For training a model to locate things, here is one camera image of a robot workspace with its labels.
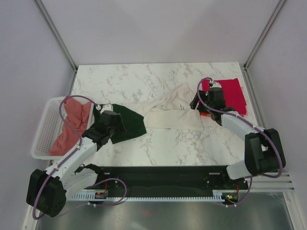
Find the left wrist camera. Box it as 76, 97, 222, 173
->
95, 103, 113, 114

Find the salmon pink t-shirt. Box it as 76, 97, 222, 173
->
49, 98, 92, 156

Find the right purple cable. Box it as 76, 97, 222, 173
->
196, 77, 285, 178

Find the folded magenta t-shirt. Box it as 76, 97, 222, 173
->
216, 78, 247, 116

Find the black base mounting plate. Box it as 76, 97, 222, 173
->
93, 166, 248, 196

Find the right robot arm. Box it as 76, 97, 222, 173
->
190, 87, 285, 189

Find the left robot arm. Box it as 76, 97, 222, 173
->
26, 110, 126, 220

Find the white plastic basket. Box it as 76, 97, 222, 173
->
31, 95, 95, 161

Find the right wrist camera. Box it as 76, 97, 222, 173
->
208, 80, 222, 91

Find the right aluminium frame post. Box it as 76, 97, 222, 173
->
242, 0, 288, 71

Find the white slotted cable duct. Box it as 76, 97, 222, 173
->
68, 190, 224, 202

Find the white green-sleeved Charlie Brown t-shirt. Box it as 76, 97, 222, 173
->
92, 82, 204, 144

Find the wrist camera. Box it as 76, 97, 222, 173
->
208, 80, 222, 91
95, 103, 113, 114

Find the aluminium frame post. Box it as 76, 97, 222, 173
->
242, 0, 288, 71
33, 0, 78, 73

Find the folded orange t-shirt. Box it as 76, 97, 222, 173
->
200, 112, 211, 117

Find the left aluminium frame post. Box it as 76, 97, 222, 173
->
33, 0, 78, 73

